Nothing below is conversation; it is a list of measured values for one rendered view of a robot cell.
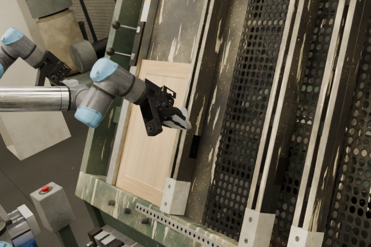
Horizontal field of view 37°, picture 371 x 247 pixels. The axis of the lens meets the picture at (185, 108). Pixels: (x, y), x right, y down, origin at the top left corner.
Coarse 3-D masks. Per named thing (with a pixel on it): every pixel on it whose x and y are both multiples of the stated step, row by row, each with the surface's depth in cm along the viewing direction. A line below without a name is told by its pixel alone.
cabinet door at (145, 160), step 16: (144, 64) 244; (160, 64) 234; (176, 64) 225; (160, 80) 232; (176, 80) 223; (176, 96) 221; (128, 128) 245; (144, 128) 235; (128, 144) 243; (144, 144) 233; (160, 144) 224; (128, 160) 241; (144, 160) 231; (160, 160) 222; (128, 176) 238; (144, 176) 229; (160, 176) 220; (144, 192) 227; (160, 192) 218
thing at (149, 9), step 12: (156, 0) 247; (144, 12) 248; (144, 36) 245; (144, 48) 246; (132, 72) 246; (120, 120) 247; (120, 132) 246; (120, 144) 245; (120, 156) 245; (108, 180) 247
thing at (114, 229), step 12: (108, 216) 241; (96, 228) 241; (108, 228) 243; (120, 228) 236; (132, 228) 224; (96, 240) 235; (108, 240) 229; (120, 240) 227; (132, 240) 229; (144, 240) 219
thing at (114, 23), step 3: (114, 21) 244; (117, 21) 244; (114, 24) 243; (117, 24) 244; (114, 27) 244; (117, 27) 244; (123, 27) 245; (126, 27) 245; (129, 27) 245; (138, 27) 246; (138, 30) 245
